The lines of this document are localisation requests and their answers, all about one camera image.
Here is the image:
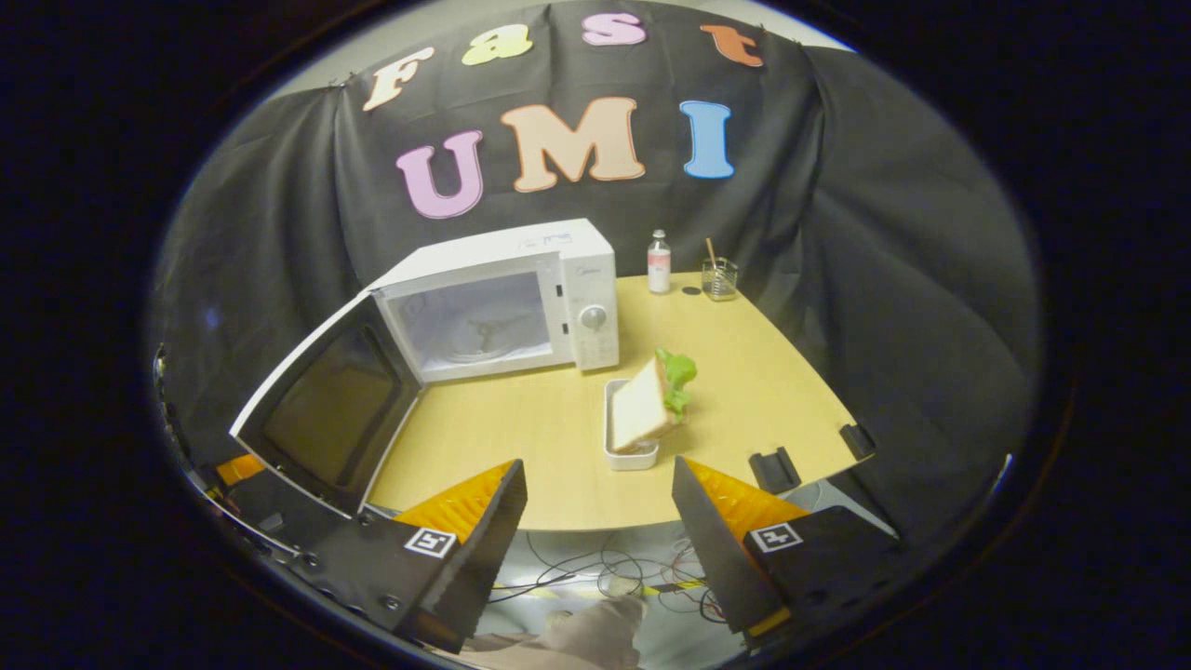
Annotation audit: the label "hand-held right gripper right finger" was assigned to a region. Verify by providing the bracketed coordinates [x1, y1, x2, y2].
[672, 456, 908, 652]

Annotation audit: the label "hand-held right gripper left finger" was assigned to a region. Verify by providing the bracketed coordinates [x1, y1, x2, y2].
[284, 458, 529, 655]

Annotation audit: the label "sandwich with green lettuce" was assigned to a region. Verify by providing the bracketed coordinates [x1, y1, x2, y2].
[609, 347, 698, 454]

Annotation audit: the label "white microwave oven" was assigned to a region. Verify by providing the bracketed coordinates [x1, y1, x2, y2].
[230, 218, 622, 519]

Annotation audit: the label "white rectangular tray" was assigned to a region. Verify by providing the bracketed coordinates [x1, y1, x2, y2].
[603, 377, 661, 472]

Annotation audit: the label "person's leg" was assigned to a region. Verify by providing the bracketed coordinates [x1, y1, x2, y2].
[465, 596, 648, 670]

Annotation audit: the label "clear glass jar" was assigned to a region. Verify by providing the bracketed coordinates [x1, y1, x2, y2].
[701, 258, 740, 302]

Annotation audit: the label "small clear bottle pink label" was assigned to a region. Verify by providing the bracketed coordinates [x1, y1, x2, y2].
[647, 229, 673, 295]

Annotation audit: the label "black backdrop cloth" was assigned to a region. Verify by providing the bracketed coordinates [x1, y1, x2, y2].
[149, 0, 1041, 550]

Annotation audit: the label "tangled floor cables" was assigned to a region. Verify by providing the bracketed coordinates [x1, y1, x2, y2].
[488, 530, 736, 624]

